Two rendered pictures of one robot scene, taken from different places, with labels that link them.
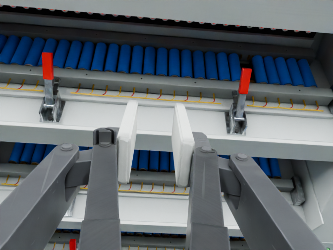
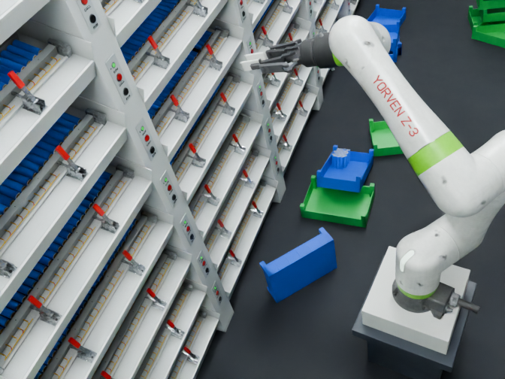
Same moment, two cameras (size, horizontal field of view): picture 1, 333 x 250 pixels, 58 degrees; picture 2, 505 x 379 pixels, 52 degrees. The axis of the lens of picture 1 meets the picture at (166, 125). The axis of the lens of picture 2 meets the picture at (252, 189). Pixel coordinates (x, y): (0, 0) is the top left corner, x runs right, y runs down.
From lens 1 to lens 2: 143 cm
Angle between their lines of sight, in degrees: 43
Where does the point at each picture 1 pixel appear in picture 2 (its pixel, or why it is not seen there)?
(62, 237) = (195, 198)
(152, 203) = (213, 131)
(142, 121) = (201, 92)
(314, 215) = (249, 77)
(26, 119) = (182, 126)
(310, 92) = (215, 36)
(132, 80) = (182, 84)
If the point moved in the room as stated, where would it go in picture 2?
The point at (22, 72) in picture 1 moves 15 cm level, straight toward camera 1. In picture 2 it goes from (159, 117) to (208, 107)
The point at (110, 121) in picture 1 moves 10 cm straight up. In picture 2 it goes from (196, 101) to (187, 76)
